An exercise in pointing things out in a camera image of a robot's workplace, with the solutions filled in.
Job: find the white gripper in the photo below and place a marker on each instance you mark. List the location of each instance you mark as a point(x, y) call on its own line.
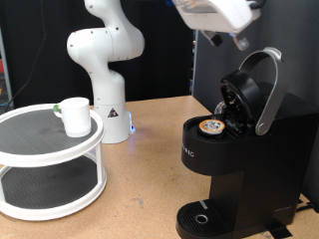
point(226, 16)

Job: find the white coffee pod orange lid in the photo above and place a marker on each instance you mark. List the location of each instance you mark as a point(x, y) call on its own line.
point(212, 125)

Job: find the black Keurig coffee machine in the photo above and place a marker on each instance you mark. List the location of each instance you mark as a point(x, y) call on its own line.
point(252, 166)

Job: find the white mug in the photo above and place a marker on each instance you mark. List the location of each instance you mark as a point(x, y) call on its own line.
point(77, 119)

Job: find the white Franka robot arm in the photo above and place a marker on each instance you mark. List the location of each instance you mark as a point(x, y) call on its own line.
point(106, 86)

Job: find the clear water tank black lid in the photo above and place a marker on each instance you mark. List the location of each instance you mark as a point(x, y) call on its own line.
point(267, 87)

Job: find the white two-tier turntable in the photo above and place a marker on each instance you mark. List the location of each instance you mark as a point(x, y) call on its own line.
point(50, 186)

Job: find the grey metal frame post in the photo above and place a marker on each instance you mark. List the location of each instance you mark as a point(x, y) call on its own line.
point(193, 66)

